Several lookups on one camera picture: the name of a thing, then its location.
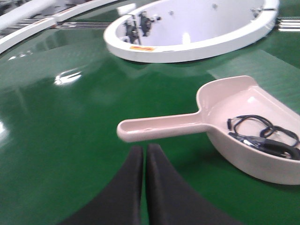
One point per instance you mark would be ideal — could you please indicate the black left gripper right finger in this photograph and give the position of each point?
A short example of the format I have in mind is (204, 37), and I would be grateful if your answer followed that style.
(170, 199)

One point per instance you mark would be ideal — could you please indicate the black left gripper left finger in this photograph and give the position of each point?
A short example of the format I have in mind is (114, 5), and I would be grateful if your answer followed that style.
(119, 202)

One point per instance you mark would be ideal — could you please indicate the pink plastic dustpan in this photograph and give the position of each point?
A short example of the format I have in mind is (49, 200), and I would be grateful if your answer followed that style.
(218, 101)

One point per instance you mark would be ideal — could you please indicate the green conveyor belt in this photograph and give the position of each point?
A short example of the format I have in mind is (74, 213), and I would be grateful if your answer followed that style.
(62, 94)

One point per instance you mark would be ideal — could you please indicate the white outer conveyor rim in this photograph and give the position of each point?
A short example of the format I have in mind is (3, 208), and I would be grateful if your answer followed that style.
(59, 12)

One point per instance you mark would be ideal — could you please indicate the black bearing block left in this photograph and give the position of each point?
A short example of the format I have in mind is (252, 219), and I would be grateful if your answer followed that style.
(132, 30)

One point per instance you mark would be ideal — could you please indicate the black bearing block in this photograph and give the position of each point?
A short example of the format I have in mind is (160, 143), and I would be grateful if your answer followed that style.
(146, 22)
(132, 30)

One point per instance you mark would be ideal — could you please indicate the black bearing block right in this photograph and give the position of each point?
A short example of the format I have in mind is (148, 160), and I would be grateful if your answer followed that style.
(146, 22)

